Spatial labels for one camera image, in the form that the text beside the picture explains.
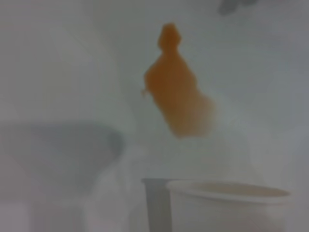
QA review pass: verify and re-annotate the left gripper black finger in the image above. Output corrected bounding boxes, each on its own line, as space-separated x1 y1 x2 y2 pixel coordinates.
140 178 171 232

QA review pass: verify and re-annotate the white paper cup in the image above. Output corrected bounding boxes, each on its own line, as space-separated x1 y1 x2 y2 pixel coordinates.
166 180 292 232

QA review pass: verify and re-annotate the dark blue-green rag with loop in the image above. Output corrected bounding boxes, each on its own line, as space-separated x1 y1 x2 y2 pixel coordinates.
218 0 258 15

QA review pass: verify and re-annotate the brown water stain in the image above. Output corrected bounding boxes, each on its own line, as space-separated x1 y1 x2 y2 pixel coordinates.
140 22 218 142

